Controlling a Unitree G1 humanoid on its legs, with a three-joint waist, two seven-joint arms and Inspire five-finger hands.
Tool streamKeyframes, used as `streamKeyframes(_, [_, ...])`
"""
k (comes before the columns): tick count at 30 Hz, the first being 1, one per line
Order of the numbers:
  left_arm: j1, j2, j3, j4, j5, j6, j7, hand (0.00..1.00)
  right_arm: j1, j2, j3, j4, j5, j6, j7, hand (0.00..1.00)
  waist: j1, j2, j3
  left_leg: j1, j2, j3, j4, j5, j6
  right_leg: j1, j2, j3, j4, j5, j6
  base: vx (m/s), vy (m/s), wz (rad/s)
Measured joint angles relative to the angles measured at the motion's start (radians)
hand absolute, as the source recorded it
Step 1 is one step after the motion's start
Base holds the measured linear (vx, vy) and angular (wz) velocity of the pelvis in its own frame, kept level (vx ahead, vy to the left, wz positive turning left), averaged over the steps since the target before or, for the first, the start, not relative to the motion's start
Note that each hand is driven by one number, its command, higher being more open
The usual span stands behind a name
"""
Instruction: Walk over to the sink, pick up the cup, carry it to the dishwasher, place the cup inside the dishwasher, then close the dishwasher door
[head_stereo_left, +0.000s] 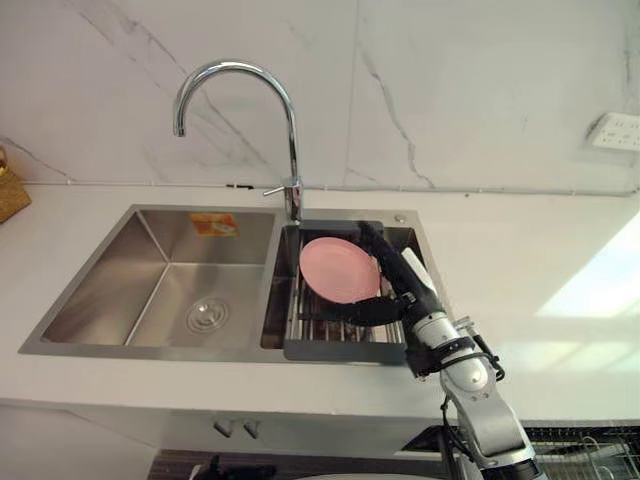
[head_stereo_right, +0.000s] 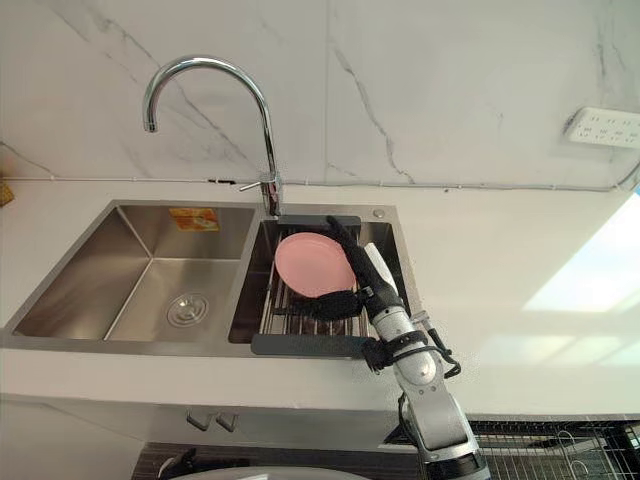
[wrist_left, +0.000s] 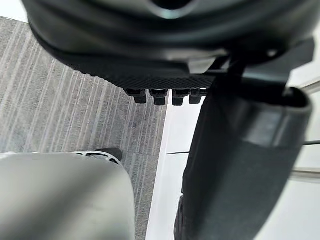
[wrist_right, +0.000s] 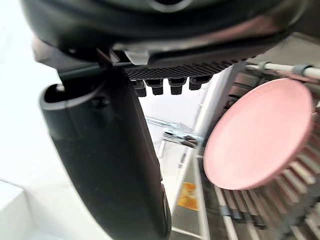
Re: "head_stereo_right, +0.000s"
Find pink plate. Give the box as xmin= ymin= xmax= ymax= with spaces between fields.
xmin=274 ymin=231 xmax=359 ymax=300

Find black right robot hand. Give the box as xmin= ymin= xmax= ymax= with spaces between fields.
xmin=294 ymin=215 xmax=404 ymax=321

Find stainless steel double sink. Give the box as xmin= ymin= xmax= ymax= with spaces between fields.
xmin=0 ymin=199 xmax=427 ymax=359

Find wire dishwasher rack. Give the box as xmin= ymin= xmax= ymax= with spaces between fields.
xmin=383 ymin=419 xmax=640 ymax=480

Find metal dish rack dark handles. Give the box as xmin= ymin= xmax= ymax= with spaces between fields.
xmin=249 ymin=214 xmax=417 ymax=359

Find chrome gooseneck faucet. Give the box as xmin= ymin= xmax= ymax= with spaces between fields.
xmin=142 ymin=55 xmax=286 ymax=218

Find white power strip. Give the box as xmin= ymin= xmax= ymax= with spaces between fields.
xmin=564 ymin=106 xmax=640 ymax=149

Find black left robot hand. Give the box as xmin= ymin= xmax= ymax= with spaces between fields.
xmin=158 ymin=447 xmax=200 ymax=480

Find orange sticker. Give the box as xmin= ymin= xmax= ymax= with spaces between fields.
xmin=168 ymin=207 xmax=222 ymax=233

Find round metal drain strainer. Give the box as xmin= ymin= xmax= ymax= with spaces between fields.
xmin=165 ymin=293 xmax=209 ymax=329

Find thin grey wall cable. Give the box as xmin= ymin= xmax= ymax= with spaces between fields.
xmin=0 ymin=158 xmax=640 ymax=194

